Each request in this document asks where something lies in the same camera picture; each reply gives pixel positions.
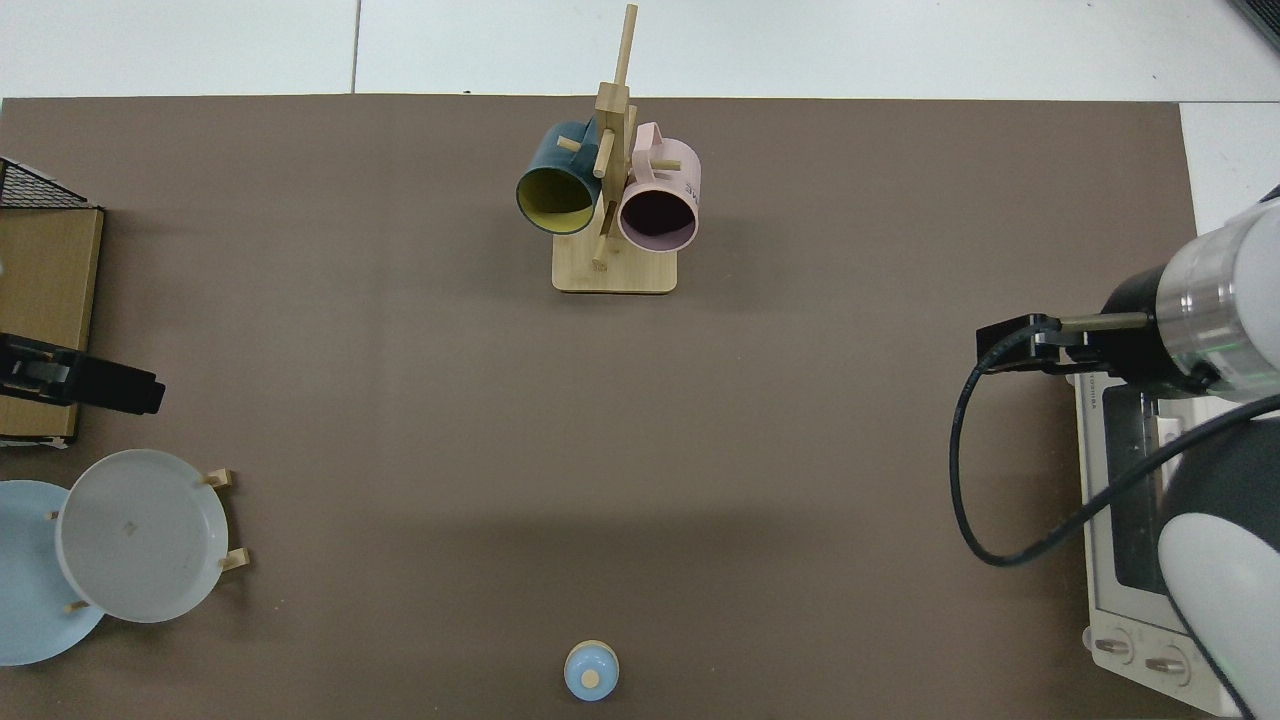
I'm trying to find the wooden plate rack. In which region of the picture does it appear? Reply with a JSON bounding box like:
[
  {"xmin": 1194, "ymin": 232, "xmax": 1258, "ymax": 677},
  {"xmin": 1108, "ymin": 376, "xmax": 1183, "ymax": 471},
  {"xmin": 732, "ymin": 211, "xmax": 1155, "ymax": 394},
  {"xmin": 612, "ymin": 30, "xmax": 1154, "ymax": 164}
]
[{"xmin": 45, "ymin": 467, "xmax": 251, "ymax": 614}]

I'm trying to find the grey plate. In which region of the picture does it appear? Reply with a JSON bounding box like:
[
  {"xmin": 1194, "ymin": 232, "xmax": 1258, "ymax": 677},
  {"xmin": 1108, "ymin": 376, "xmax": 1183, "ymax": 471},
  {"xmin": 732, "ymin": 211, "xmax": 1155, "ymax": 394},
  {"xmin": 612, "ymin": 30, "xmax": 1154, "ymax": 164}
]
[{"xmin": 55, "ymin": 449, "xmax": 230, "ymax": 625}]

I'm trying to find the light blue plate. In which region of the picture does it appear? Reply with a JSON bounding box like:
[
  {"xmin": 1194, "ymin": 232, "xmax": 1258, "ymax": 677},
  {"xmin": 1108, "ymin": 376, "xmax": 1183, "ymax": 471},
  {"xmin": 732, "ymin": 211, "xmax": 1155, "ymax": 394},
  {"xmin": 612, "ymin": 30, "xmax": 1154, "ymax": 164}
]
[{"xmin": 0, "ymin": 480, "xmax": 107, "ymax": 667}]

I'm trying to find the brown table cloth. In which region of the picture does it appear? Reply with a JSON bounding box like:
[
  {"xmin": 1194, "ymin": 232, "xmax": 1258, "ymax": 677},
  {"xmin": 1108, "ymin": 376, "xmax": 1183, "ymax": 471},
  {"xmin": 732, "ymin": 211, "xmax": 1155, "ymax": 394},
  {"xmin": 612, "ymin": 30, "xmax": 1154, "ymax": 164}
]
[{"xmin": 0, "ymin": 94, "xmax": 1211, "ymax": 720}]

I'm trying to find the pale toaster oven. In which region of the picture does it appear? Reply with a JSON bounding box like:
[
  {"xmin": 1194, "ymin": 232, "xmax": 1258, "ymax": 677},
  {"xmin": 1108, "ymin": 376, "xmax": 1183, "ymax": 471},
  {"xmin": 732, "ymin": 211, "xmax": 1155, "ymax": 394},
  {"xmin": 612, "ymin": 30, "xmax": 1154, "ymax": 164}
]
[{"xmin": 1065, "ymin": 370, "xmax": 1246, "ymax": 718}]

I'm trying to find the dark grey equipment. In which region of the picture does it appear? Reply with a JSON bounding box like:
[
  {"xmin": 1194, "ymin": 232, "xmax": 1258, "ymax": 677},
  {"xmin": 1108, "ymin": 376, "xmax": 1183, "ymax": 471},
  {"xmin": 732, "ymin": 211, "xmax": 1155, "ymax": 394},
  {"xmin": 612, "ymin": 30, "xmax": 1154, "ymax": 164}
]
[{"xmin": 1228, "ymin": 0, "xmax": 1280, "ymax": 53}]

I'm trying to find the pink cup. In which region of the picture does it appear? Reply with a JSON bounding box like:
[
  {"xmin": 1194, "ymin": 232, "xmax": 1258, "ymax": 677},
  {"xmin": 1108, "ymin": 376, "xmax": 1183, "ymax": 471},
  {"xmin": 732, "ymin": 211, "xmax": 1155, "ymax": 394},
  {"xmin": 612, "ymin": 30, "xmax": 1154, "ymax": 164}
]
[{"xmin": 617, "ymin": 122, "xmax": 703, "ymax": 253}]

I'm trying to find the wooden cup stand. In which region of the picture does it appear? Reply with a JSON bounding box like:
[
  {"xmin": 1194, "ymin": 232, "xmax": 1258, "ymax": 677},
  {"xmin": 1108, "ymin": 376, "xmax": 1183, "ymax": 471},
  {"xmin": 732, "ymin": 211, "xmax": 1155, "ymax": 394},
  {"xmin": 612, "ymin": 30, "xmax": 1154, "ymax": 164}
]
[{"xmin": 552, "ymin": 3, "xmax": 679, "ymax": 295}]

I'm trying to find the dark teal cup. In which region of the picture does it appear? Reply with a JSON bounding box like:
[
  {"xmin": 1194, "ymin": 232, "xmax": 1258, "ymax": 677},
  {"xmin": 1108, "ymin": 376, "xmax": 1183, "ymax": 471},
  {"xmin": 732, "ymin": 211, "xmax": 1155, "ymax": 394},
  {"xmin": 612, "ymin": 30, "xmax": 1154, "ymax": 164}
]
[{"xmin": 515, "ymin": 118, "xmax": 606, "ymax": 236}]

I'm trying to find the wire basket with wooden floor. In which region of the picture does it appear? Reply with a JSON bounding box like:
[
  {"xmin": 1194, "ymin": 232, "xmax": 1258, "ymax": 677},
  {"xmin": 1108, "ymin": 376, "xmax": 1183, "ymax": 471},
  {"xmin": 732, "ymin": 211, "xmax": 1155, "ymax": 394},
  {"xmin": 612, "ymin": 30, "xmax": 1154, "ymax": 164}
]
[{"xmin": 0, "ymin": 157, "xmax": 105, "ymax": 448}]

